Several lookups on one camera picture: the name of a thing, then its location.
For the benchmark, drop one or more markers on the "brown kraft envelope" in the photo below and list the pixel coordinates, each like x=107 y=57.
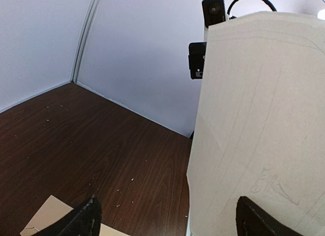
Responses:
x=57 y=218

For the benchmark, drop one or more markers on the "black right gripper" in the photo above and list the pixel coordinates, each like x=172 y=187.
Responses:
x=196 y=59

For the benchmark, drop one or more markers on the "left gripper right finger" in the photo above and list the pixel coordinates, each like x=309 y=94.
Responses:
x=251 y=219

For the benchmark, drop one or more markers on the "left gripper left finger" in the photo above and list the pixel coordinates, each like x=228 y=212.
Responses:
x=85 y=219

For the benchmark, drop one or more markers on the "right aluminium frame post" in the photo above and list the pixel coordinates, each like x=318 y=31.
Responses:
x=84 y=34

